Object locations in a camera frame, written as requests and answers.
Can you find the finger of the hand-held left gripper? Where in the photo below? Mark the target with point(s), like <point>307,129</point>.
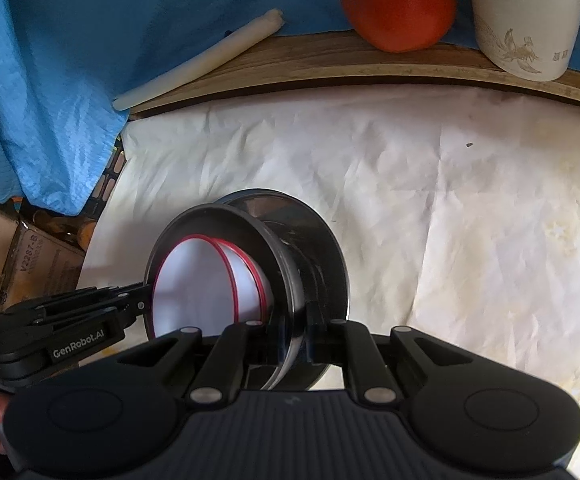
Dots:
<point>112,292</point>
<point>134,311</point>

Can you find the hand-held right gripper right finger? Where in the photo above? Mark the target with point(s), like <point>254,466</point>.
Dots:
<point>355,355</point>

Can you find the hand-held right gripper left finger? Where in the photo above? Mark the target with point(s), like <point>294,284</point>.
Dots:
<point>229,355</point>

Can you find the white bowl with red rim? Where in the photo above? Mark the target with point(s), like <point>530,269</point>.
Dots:
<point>189,290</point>
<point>252,285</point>

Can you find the stainless steel plate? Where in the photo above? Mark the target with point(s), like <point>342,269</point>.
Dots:
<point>341,280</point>
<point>292,285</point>
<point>317,265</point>

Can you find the cardboard box with blue logo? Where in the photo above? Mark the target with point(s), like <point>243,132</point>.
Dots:
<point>44,265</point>

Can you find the blue garment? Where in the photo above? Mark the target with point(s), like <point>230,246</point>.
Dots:
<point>69,60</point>

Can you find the cream dough roll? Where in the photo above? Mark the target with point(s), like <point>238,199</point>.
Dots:
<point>204,62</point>

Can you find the wooden shelf board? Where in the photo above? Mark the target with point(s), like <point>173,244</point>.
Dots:
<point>370,67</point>

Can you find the red tomato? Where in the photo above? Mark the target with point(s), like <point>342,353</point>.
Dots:
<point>400,5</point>

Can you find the brown wooden chair frame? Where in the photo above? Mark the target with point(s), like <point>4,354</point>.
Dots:
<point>112,175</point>

